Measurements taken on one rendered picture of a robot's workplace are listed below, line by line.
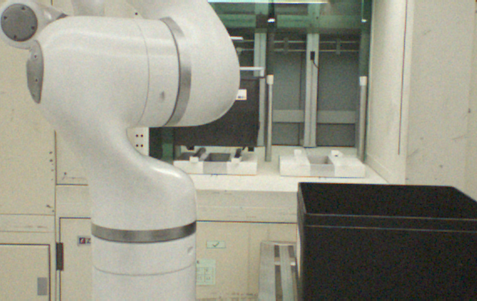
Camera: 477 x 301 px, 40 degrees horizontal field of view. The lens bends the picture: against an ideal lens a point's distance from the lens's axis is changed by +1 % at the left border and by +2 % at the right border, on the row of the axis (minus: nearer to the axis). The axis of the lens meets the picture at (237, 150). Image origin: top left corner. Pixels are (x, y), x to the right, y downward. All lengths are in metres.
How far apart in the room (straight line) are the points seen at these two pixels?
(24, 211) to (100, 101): 0.91
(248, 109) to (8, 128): 0.56
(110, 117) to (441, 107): 0.89
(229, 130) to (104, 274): 0.95
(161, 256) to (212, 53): 0.23
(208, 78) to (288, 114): 1.61
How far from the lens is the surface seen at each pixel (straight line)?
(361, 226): 0.93
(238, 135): 1.63
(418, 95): 1.41
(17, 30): 1.16
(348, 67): 2.34
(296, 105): 2.33
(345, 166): 1.65
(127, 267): 0.72
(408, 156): 1.41
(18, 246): 1.57
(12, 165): 1.54
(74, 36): 0.68
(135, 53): 0.68
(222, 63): 0.72
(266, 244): 1.42
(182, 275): 0.74
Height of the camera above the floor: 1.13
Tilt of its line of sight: 7 degrees down
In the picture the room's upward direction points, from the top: 1 degrees clockwise
